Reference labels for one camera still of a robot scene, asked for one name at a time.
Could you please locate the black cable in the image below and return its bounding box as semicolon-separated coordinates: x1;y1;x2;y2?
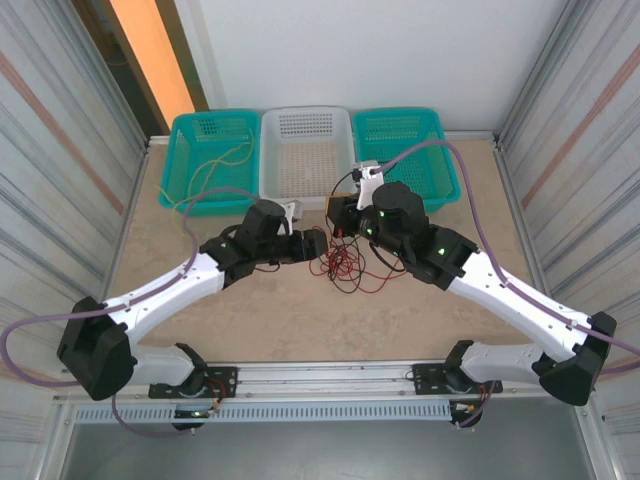
319;239;371;297
331;169;371;284

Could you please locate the yellow cable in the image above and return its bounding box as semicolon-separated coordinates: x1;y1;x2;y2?
169;141;254;229

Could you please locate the teal plastic basket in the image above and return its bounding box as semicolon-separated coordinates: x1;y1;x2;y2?
158;108;261;217
352;106;462;217

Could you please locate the white plastic basket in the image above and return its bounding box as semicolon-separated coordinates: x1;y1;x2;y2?
258;105;359;212

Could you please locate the orange door panel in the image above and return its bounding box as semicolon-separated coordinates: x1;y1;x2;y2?
107;0;196;116

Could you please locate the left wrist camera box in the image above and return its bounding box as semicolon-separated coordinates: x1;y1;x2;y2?
279;198;305;236

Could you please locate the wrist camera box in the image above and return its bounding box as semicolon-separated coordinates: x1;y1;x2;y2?
349;159;386;210
279;198;305;236

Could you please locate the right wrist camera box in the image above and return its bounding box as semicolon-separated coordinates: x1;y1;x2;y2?
349;159;386;210

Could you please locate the aluminium mounting rail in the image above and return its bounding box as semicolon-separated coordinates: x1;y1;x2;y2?
53;357;599;404

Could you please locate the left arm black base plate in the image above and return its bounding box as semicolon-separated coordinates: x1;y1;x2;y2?
147;365;239;400

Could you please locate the grey slotted cable duct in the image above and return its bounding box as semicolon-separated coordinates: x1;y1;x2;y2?
73;402;454;425

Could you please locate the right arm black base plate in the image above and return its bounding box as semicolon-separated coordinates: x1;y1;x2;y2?
412;360;503;396

